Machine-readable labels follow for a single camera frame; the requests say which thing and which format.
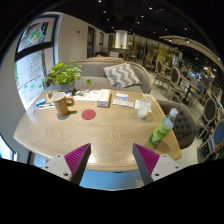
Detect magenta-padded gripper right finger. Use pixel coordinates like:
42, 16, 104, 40
132, 143, 184, 186

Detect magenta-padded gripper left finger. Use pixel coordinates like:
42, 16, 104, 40
41, 143, 92, 186

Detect green-labelled clear drink bottle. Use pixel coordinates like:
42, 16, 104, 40
148, 107, 179, 147

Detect dark grey tufted armchair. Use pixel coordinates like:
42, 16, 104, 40
156, 99, 198, 150

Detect flat round red coaster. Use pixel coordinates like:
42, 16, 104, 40
81, 108, 97, 121

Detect brown ceramic mug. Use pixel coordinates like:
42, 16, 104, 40
51, 91, 75, 117

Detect white tube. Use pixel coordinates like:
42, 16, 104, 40
38, 103, 55, 110

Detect small blue and white box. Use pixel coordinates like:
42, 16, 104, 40
35, 97, 47, 108

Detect group of dining chairs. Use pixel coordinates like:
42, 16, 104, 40
153, 58, 224, 164

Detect white printed paper sheet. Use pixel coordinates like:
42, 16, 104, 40
73, 89, 101, 102

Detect white and blue leaflet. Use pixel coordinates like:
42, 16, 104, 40
112, 92, 135, 109

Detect white tissue box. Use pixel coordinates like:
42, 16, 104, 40
96, 88, 112, 108

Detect green potted plant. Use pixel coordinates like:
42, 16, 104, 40
44, 59, 93, 92

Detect grey chevron cushion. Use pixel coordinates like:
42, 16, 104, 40
102, 62, 142, 89

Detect grey wood-framed sofa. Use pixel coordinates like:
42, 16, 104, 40
44, 57, 153, 95

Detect dark framed decorated window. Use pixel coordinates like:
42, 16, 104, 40
13, 14, 59, 111

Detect white round pillar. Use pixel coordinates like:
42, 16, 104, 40
114, 29, 129, 50

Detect group of ceiling lights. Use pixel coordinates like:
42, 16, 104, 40
96, 0, 214, 46

